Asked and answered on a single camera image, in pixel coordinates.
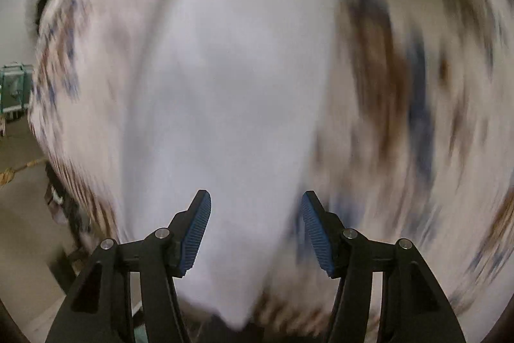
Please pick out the teal metal rack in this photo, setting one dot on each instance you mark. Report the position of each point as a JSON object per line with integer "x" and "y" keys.
{"x": 14, "y": 90}

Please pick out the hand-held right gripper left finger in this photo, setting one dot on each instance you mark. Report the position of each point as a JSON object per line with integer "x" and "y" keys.
{"x": 196, "y": 234}

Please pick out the white garment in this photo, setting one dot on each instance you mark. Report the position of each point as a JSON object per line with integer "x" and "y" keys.
{"x": 225, "y": 86}

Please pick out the printed blanket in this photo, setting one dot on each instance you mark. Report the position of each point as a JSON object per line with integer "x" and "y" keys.
{"x": 401, "y": 106}

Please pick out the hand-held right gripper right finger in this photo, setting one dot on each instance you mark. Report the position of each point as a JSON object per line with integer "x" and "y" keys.
{"x": 317, "y": 234}

